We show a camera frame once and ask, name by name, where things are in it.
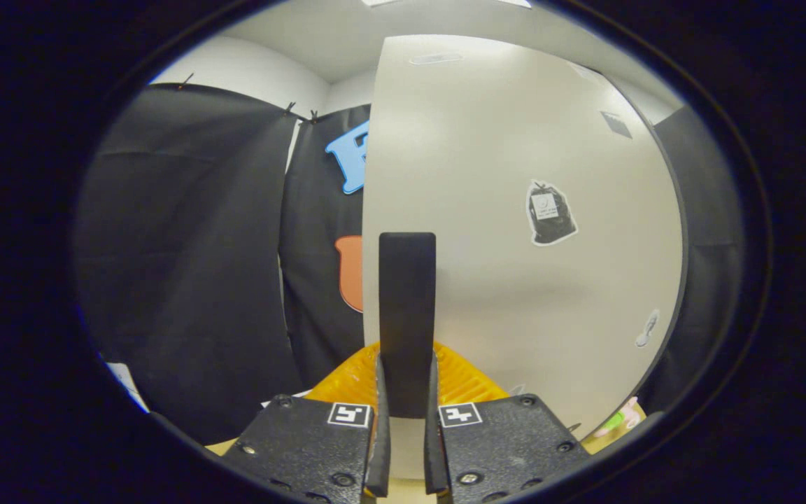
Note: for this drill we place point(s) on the black backdrop cloth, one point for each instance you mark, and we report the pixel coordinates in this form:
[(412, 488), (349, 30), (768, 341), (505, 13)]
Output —
[(179, 245)]

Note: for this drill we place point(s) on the green and pink plush toy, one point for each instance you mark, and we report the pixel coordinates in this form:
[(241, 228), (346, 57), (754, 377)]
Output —
[(620, 418)]

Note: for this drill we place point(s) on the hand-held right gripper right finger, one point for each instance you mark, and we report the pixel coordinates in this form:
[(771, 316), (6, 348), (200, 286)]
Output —
[(432, 455)]

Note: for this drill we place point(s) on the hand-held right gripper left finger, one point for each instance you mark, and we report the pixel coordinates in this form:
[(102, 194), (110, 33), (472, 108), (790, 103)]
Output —
[(381, 455)]

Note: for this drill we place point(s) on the beige cabinet door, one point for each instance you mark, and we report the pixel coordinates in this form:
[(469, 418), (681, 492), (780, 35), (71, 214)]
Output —
[(480, 175)]

